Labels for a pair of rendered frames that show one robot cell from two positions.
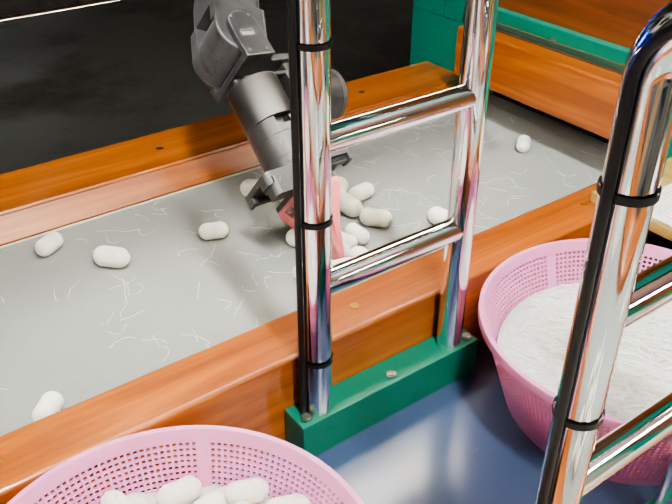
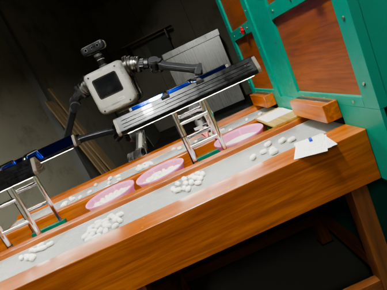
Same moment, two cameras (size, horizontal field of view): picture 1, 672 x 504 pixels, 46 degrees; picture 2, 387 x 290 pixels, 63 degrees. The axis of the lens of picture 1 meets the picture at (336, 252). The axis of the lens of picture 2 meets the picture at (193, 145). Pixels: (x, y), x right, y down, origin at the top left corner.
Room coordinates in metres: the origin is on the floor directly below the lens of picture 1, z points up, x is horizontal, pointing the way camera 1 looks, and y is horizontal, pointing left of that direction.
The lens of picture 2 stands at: (-0.85, -0.99, 1.16)
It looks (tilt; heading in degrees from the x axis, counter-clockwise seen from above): 12 degrees down; 36
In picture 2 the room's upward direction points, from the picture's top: 25 degrees counter-clockwise
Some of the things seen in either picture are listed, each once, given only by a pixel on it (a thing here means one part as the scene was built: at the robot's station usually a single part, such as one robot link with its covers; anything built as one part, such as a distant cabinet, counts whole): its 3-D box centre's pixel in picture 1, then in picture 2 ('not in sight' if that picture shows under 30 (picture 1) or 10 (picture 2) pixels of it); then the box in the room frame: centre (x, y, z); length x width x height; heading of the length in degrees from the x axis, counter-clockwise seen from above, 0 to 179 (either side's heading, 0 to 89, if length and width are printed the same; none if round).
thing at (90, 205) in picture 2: not in sight; (114, 201); (0.12, 0.33, 0.72); 0.27 x 0.27 x 0.10
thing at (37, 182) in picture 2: not in sight; (37, 193); (0.04, 0.79, 0.90); 0.20 x 0.19 x 0.45; 126
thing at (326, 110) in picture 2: not in sight; (312, 107); (0.43, -0.68, 0.83); 0.30 x 0.06 x 0.07; 36
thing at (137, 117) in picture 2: not in sight; (186, 95); (0.22, -0.28, 1.08); 0.62 x 0.08 x 0.07; 126
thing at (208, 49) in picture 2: not in sight; (205, 77); (5.76, 2.69, 0.85); 1.33 x 1.02 x 1.71; 116
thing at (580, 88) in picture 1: (552, 76); (262, 99); (0.98, -0.28, 0.83); 0.30 x 0.06 x 0.07; 36
